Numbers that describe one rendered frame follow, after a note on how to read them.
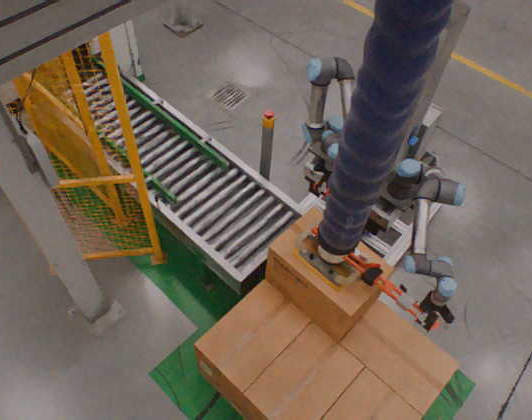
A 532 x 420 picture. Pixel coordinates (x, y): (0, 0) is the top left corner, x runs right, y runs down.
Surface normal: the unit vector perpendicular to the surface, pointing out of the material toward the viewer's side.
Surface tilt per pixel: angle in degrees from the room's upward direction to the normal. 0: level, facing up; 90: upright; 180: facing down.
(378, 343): 0
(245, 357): 0
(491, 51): 0
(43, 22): 90
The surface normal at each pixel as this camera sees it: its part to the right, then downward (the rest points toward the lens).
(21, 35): 0.73, 0.59
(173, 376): 0.05, -0.57
